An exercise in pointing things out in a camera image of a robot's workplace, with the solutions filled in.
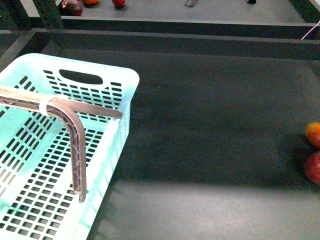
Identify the dark purple round fruit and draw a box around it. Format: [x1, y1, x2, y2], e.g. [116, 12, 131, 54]
[61, 0, 83, 17]

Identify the light teal plastic basket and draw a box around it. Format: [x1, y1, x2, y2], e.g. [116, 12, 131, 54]
[0, 53, 139, 240]

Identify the black stand foot right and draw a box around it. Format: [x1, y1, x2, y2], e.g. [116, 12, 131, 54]
[246, 0, 257, 5]

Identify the white thin cable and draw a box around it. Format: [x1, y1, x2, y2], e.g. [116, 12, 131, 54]
[301, 20, 320, 40]

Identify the orange fruit at back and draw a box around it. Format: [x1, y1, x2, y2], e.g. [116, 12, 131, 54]
[82, 0, 99, 5]

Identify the red yellow apple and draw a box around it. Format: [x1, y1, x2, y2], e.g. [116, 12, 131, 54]
[304, 151, 320, 185]

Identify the red tomato at back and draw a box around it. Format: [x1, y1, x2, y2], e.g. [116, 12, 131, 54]
[112, 0, 126, 8]

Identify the orange red mango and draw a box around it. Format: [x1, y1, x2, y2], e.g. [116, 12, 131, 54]
[305, 122, 320, 149]

